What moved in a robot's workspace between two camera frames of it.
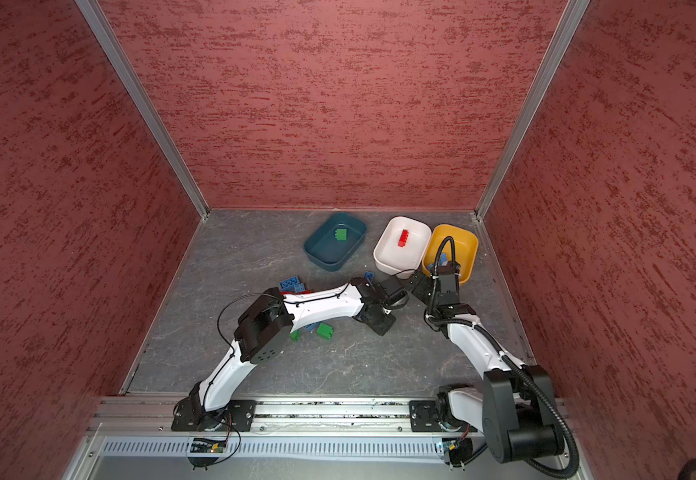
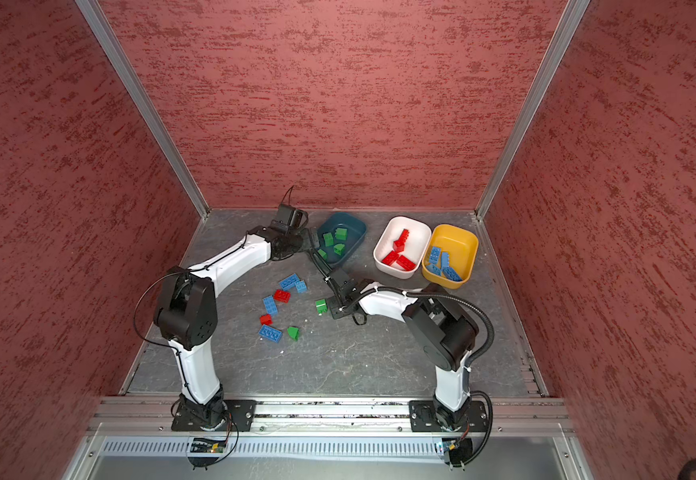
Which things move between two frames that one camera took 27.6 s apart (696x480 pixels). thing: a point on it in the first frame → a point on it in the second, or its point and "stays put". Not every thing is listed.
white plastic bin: [402, 246] stays put
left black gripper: [381, 329] → [306, 243]
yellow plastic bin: [465, 248] stays put
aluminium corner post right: [569, 22] stays put
